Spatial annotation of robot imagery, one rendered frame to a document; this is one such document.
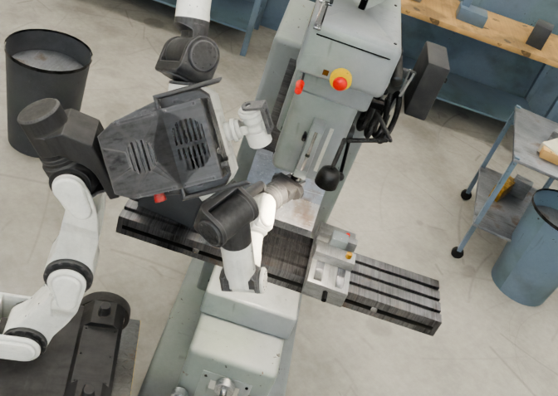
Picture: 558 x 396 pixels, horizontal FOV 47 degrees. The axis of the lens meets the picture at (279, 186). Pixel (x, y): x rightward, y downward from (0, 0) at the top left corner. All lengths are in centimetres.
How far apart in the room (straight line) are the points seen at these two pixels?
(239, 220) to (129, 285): 177
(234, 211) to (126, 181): 29
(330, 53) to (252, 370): 112
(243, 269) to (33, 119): 68
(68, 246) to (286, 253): 85
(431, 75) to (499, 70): 445
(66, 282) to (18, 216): 176
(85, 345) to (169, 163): 102
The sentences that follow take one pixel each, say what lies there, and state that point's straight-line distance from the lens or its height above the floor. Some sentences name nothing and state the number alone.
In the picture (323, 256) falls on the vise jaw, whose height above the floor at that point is 102.
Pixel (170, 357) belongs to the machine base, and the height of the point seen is 20.
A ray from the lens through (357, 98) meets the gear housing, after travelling 194.
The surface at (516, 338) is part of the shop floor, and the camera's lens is 420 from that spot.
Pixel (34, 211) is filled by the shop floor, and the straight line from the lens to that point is 376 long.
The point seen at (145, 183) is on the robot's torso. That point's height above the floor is 151.
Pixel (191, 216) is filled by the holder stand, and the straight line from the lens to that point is 237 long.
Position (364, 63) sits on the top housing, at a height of 182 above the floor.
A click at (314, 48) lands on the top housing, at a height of 182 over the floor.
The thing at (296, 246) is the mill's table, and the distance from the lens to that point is 248.
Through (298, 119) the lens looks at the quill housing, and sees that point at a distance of 203.
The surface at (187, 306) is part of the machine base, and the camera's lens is 312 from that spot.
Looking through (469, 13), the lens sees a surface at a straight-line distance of 579.
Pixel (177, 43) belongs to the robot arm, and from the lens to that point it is 172.
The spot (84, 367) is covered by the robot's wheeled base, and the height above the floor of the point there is 59.
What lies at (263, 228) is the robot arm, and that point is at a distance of 202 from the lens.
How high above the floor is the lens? 251
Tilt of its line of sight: 35 degrees down
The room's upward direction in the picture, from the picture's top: 20 degrees clockwise
